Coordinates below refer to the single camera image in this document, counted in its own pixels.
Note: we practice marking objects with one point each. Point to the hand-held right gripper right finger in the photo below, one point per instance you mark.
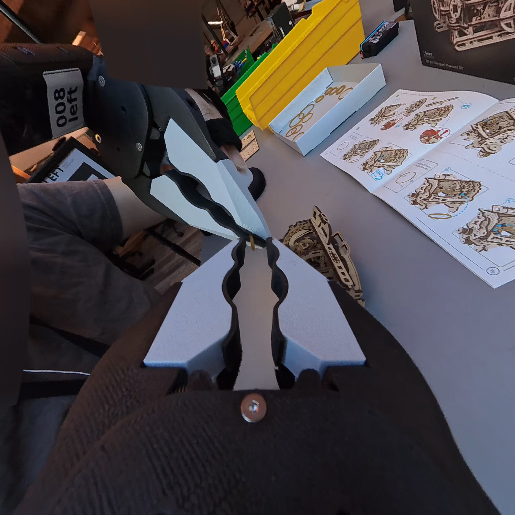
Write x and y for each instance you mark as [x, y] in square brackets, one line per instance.
[318, 326]

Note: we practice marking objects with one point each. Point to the assembled wooden model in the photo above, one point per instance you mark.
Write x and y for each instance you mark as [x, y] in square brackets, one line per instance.
[322, 249]

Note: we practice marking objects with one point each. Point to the person's left hand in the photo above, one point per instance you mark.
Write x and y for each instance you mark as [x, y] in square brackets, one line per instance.
[239, 165]

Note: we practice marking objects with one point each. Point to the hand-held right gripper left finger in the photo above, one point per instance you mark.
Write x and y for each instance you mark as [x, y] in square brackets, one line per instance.
[189, 326]

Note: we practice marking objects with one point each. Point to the yellow plastic bin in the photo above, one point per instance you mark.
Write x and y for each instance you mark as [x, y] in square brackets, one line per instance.
[297, 68]

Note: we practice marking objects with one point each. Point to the flat wooden parts sheet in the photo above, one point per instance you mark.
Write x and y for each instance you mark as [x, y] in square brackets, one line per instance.
[248, 145]

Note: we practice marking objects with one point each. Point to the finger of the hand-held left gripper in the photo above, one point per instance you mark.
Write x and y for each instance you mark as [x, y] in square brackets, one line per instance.
[225, 189]
[177, 205]

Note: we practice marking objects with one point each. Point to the person's left forearm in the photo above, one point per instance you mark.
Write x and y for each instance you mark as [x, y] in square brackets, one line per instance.
[120, 209]

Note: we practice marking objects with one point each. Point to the small camera on stand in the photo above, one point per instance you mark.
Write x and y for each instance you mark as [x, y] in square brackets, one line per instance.
[216, 70]

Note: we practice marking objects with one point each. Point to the person's grey shirt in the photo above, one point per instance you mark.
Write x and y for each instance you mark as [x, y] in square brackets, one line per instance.
[80, 305]

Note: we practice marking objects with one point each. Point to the black model kit box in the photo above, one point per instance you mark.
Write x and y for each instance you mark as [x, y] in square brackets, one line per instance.
[462, 40]

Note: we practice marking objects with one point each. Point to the open instruction booklet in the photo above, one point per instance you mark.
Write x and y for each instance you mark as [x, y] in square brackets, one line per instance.
[434, 173]

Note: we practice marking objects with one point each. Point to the green plastic bin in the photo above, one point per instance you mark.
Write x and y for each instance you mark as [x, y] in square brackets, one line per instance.
[237, 104]

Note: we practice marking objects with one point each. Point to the small wooden model part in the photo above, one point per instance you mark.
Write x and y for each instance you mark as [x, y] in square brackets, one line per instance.
[252, 243]

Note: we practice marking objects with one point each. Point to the small black blue device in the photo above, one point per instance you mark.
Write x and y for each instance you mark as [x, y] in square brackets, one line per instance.
[378, 40]

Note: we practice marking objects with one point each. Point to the small black carton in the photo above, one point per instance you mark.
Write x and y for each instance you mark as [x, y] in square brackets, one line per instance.
[280, 22]

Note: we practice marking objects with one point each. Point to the white cardboard tray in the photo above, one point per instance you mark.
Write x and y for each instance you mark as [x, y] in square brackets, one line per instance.
[322, 124]

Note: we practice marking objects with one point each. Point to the group of wooden rings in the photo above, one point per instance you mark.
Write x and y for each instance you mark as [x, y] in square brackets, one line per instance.
[303, 116]

